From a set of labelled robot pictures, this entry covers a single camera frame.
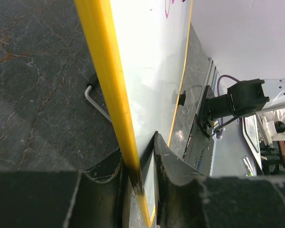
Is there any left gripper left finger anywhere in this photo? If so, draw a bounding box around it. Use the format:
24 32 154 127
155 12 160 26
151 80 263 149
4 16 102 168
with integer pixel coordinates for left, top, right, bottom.
0 150 128 228

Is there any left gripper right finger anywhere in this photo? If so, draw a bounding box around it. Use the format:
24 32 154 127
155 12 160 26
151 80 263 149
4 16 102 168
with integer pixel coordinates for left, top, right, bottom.
154 133 285 228

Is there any orange framed whiteboard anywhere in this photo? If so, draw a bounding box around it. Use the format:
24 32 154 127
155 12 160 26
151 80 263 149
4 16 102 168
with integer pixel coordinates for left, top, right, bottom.
75 0 193 227

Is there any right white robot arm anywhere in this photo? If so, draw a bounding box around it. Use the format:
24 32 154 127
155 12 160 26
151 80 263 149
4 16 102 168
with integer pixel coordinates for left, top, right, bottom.
206 78 285 119

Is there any whiteboard metal stand leg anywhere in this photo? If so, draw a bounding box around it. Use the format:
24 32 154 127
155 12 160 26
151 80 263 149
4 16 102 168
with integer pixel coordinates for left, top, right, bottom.
84 83 112 123

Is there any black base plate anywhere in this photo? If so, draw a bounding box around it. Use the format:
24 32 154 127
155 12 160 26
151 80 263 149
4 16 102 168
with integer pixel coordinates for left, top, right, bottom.
183 85 215 176

